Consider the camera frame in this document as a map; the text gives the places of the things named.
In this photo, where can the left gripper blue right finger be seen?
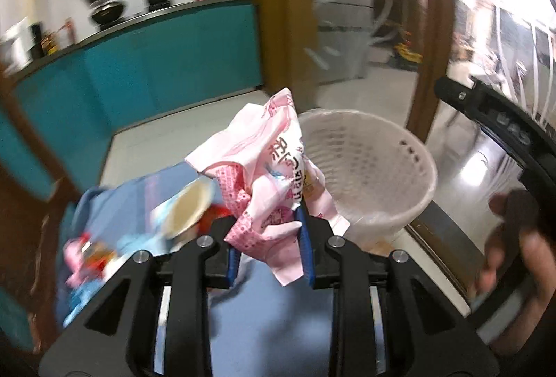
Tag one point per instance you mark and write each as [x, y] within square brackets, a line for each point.
[306, 249]

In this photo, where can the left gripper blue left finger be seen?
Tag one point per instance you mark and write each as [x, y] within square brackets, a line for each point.
[234, 257]

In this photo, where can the white paper cup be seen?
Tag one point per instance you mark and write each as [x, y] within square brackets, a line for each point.
[181, 223]

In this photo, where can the pink snack wrapper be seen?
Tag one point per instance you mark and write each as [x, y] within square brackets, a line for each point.
[264, 175]

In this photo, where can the white plastic trash basket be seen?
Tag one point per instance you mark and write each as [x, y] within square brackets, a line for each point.
[381, 177]

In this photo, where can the teal lower kitchen cabinets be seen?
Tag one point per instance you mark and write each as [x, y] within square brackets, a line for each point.
[78, 98]

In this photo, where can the red cigarette box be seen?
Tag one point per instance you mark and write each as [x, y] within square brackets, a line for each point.
[213, 212]

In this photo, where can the blue striped cloth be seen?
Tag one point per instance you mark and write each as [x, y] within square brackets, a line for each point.
[257, 328]

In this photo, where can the pink plastic wrapper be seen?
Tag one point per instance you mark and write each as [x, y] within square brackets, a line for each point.
[80, 259]

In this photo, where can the yellow toy vehicle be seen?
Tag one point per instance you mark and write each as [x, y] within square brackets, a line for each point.
[405, 57]

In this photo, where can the carved wooden chair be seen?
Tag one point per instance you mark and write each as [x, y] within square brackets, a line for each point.
[30, 231]

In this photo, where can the etched glass sliding door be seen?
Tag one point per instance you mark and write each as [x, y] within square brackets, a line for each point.
[332, 41]

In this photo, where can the black wok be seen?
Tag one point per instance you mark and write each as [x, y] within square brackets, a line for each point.
[109, 14]

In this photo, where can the white microwave oven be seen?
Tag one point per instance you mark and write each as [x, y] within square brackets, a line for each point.
[15, 47]

